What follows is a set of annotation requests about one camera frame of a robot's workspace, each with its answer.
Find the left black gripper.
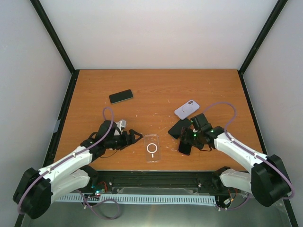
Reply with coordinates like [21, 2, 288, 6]
[105, 129, 143, 150]

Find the clear magsafe phone case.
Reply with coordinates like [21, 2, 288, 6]
[143, 134, 160, 162]

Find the black phone pink edge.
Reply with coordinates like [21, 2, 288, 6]
[178, 141, 192, 156]

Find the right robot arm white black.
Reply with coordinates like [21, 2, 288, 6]
[179, 114, 294, 207]

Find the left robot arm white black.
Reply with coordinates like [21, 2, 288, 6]
[13, 120, 143, 219]

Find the black phone near purple case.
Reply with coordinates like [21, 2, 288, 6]
[168, 118, 191, 140]

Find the purple phone case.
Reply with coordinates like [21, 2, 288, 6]
[174, 99, 200, 120]

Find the black phone green edge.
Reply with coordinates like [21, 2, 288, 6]
[109, 89, 133, 104]

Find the green led controller board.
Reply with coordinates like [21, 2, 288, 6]
[92, 181, 107, 196]

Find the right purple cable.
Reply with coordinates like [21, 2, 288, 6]
[201, 102, 295, 201]

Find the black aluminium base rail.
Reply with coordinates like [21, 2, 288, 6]
[33, 170, 270, 196]

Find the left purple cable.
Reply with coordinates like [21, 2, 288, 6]
[18, 106, 115, 215]

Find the purple floor cable loop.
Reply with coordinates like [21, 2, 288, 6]
[75, 189, 120, 219]

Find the light blue cable duct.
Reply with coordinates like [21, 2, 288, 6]
[55, 193, 216, 205]

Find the right black frame post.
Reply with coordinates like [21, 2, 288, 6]
[238, 0, 289, 74]

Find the black frame post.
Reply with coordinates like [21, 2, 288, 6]
[238, 0, 289, 74]
[29, 0, 80, 74]

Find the left black frame post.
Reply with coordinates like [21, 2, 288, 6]
[29, 0, 80, 74]

